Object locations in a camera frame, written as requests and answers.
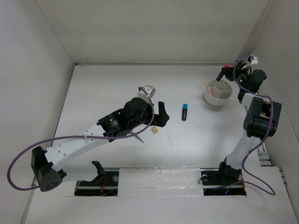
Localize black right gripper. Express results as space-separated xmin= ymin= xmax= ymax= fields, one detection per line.
xmin=221 ymin=63 xmax=249 ymax=89

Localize pink cap black highlighter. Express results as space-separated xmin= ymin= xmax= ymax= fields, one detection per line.
xmin=216 ymin=64 xmax=230 ymax=82

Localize red pink pen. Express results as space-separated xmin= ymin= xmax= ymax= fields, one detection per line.
xmin=204 ymin=80 xmax=212 ymax=95

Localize blue cap black highlighter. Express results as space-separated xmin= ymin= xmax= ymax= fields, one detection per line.
xmin=181 ymin=104 xmax=188 ymax=121

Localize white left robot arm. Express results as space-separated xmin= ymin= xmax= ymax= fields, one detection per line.
xmin=31 ymin=98 xmax=170 ymax=192

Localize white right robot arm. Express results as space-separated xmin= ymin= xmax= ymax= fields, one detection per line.
xmin=216 ymin=63 xmax=282 ymax=185

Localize yellow eraser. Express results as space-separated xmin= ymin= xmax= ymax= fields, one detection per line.
xmin=151 ymin=126 xmax=158 ymax=133

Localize white round divided container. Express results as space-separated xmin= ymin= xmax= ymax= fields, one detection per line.
xmin=204 ymin=79 xmax=233 ymax=106

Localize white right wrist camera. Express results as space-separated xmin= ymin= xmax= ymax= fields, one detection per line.
xmin=242 ymin=56 xmax=258 ymax=70

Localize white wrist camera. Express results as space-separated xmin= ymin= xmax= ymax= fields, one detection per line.
xmin=242 ymin=56 xmax=258 ymax=70
xmin=137 ymin=85 xmax=156 ymax=101

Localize black handled scissors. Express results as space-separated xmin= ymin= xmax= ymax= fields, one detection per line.
xmin=130 ymin=131 xmax=144 ymax=143

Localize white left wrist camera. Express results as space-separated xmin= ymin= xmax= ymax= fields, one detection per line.
xmin=137 ymin=85 xmax=156 ymax=101

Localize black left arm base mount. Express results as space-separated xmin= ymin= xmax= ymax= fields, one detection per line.
xmin=74 ymin=161 xmax=120 ymax=196

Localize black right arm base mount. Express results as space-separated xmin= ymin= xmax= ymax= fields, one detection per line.
xmin=198 ymin=162 xmax=247 ymax=196

